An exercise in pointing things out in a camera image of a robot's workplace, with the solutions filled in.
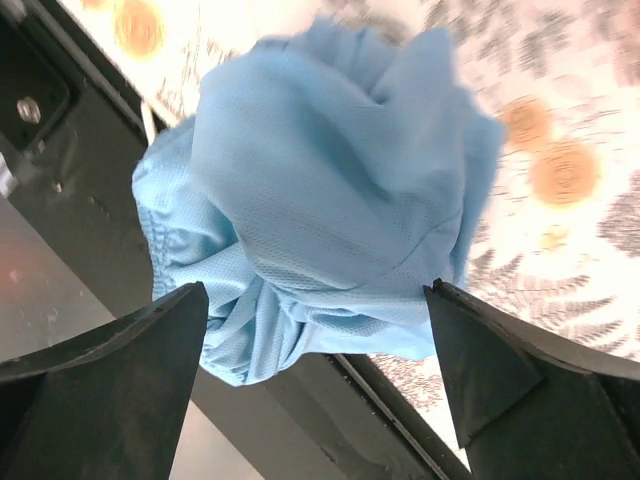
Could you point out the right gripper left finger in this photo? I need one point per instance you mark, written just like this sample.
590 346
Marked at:
109 403

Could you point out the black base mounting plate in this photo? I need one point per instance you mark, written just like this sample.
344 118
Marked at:
73 258

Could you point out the light blue cloth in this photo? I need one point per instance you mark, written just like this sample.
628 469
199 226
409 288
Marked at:
325 179

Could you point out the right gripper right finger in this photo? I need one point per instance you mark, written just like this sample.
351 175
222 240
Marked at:
527 403

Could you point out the floral patterned table mat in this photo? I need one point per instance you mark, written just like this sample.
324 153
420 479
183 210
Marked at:
559 244

